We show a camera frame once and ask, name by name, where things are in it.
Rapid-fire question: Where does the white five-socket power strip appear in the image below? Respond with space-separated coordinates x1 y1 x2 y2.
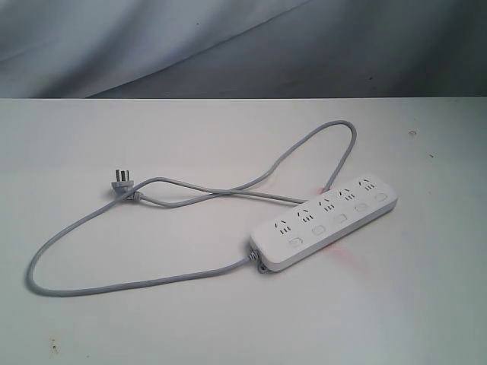
250 173 398 272

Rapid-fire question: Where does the grey three-pin plug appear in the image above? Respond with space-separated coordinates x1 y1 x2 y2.
111 169 143 202

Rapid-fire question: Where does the grey-blue backdrop cloth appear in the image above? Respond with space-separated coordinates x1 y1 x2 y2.
1 1 486 98

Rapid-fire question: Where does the grey power cord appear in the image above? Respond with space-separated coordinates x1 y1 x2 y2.
24 120 326 296

